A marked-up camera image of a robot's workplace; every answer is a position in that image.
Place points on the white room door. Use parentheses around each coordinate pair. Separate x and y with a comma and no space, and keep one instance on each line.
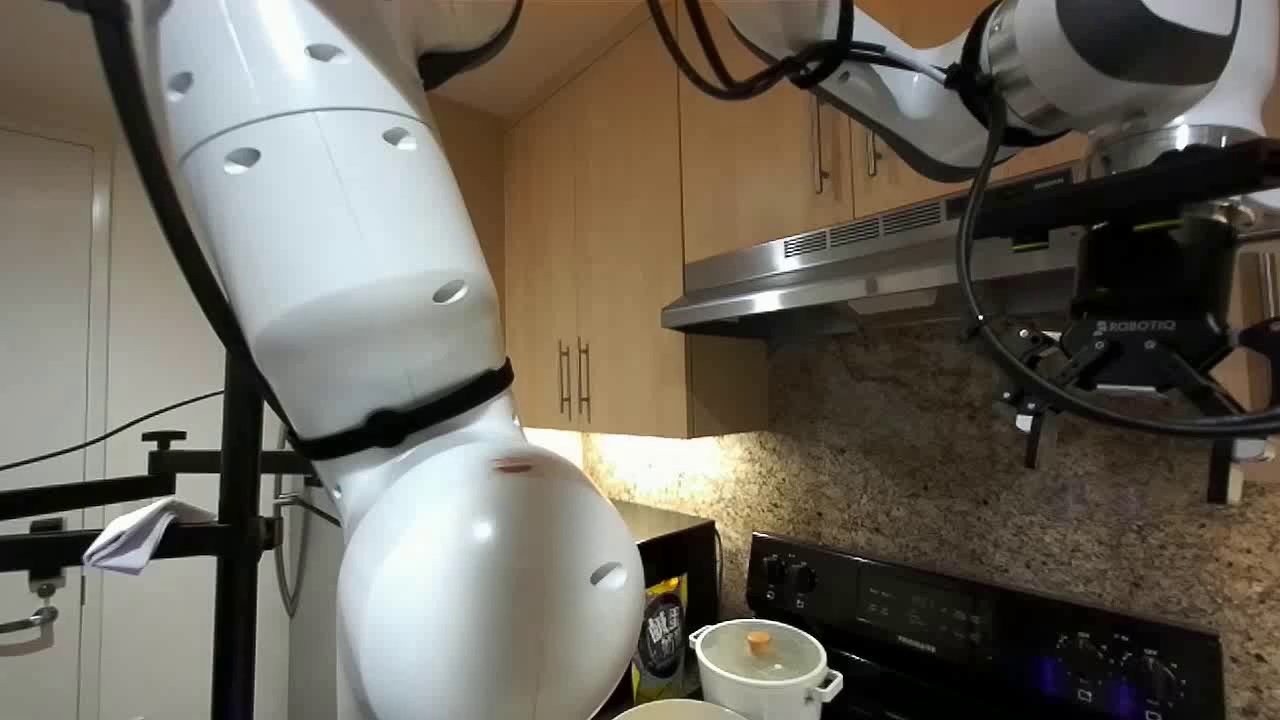
(46,304)

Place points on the white crumpled paper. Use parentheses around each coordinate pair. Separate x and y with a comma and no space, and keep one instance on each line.
(133,533)

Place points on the glass pot lid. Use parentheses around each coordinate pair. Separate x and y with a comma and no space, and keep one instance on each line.
(784,655)

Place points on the yellow black snack bag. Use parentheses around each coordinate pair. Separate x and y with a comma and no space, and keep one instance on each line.
(663,640)

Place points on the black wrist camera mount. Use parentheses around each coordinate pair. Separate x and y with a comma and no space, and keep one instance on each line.
(1174,173)

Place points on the tall light wood cabinet door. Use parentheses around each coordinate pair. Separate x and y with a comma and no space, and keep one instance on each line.
(633,240)
(1260,284)
(542,266)

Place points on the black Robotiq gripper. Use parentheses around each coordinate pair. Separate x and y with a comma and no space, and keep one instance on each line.
(1153,266)

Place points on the white cooking pot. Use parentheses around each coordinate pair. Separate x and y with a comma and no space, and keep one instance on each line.
(760,701)

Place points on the black countertop appliance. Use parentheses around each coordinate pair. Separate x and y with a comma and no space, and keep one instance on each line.
(684,547)

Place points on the black stove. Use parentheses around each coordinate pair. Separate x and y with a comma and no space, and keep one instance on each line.
(934,627)

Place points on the black metal camera stand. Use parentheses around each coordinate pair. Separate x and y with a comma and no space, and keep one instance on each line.
(242,561)

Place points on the stainless steel range hood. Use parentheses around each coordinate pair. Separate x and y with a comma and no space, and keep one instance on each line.
(800,272)

